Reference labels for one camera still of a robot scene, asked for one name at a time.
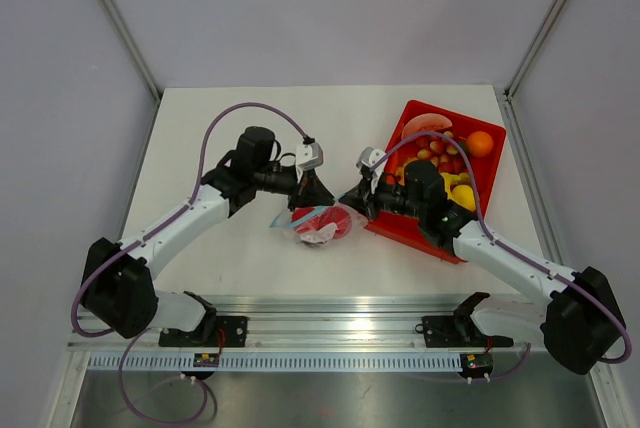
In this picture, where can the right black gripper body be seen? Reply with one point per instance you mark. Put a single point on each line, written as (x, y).
(381, 195)

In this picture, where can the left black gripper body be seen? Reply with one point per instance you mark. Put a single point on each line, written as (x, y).
(284, 180)

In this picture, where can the clear zip top bag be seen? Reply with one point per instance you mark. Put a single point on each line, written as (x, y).
(281, 224)

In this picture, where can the red tomato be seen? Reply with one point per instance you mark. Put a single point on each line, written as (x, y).
(306, 222)

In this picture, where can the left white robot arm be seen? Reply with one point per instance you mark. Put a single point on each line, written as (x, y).
(118, 284)

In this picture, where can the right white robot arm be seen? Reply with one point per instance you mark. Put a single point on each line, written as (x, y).
(574, 314)

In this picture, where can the yellow banana bunch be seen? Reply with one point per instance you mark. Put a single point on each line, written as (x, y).
(459, 189)

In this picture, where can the lychee bunch with leaf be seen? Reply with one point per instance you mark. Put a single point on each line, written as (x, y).
(441, 153)

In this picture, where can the red plastic tray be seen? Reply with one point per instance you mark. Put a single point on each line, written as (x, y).
(482, 171)

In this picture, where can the watermelon slice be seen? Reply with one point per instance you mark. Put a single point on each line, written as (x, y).
(426, 122)

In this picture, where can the orange fruit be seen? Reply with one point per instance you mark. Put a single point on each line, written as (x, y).
(480, 144)

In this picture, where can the right circuit board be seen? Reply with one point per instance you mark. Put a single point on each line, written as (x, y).
(477, 364)

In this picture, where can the circuit board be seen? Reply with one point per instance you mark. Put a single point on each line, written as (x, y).
(211, 360)
(477, 364)

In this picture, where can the left circuit board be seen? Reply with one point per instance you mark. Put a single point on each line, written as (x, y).
(211, 360)

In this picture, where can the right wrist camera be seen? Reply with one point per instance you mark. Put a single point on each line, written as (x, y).
(369, 157)

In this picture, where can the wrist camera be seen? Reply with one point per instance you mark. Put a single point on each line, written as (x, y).
(308, 157)
(369, 157)

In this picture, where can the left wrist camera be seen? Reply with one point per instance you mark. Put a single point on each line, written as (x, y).
(308, 157)

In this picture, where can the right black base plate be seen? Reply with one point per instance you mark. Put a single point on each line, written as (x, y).
(451, 331)

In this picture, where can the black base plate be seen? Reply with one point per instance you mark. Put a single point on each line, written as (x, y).
(228, 331)
(451, 331)

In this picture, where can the aluminium rail frame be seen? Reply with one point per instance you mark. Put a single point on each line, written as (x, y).
(352, 323)

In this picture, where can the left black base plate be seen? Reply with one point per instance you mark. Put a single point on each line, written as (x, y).
(228, 331)

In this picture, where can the right aluminium corner post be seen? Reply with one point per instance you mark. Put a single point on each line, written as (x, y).
(542, 34)

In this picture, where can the aluminium corner post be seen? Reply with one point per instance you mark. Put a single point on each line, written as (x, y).
(542, 34)
(128, 42)

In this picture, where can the left aluminium corner post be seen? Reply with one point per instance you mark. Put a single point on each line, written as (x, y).
(128, 42)

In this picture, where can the white slotted cable duct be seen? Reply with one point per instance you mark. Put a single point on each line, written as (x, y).
(281, 362)

